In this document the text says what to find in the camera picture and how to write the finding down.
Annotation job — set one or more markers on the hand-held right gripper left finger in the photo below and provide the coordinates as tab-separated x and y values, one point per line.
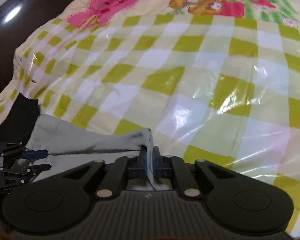
143	160

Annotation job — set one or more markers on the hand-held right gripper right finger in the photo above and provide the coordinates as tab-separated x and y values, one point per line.
156	162

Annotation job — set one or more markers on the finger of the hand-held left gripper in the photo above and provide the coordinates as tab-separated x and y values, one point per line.
36	154
37	168

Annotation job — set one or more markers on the grey pants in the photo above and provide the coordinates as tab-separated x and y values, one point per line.
77	140

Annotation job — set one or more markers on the black cloth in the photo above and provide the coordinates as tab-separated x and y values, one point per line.
17	120

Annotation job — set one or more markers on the checkered printed blanket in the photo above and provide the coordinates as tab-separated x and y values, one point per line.
190	67

